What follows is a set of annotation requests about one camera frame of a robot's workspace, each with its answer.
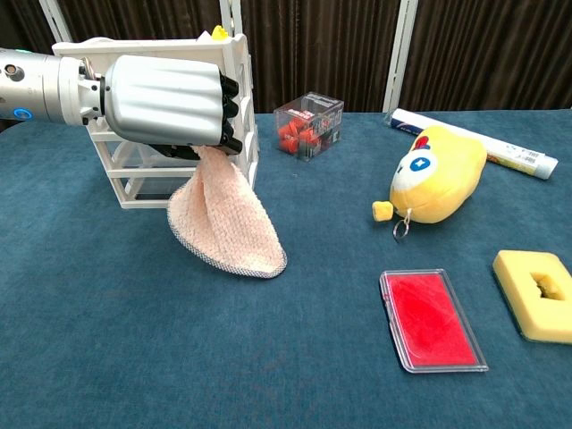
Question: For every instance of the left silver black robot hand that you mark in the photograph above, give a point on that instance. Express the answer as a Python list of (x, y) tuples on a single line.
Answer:
[(165, 100)]

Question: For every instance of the light pink knitted cloth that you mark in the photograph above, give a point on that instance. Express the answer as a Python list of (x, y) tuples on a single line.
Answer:
[(228, 223)]

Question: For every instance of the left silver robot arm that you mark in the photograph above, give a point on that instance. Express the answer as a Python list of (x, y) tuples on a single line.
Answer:
[(40, 87)]

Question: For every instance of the white plastic drawer organizer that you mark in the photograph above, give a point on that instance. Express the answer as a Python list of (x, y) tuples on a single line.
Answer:
[(241, 89)]

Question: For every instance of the yellow rubber duck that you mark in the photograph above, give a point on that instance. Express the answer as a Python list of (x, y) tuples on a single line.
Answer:
[(219, 33)]

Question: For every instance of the clear box with red pieces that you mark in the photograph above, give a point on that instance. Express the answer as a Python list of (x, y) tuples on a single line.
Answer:
[(308, 127)]

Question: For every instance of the dark brown curtain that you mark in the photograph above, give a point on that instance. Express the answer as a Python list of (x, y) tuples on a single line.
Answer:
[(322, 44)]

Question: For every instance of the yellow plush toy with keyring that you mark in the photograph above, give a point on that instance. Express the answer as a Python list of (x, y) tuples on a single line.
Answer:
[(438, 179)]

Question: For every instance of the red ink pad clear case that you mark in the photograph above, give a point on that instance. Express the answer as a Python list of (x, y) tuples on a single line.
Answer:
[(431, 319)]

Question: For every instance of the white rolled paper tube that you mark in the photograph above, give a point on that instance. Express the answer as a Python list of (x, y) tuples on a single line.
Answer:
[(514, 154)]

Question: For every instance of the yellow sponge with rectangular hole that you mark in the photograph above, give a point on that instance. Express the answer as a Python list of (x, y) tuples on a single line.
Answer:
[(514, 277)]

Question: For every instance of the white metal frame post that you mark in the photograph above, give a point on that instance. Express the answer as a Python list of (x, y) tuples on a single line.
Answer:
[(400, 53), (231, 18), (56, 22)]

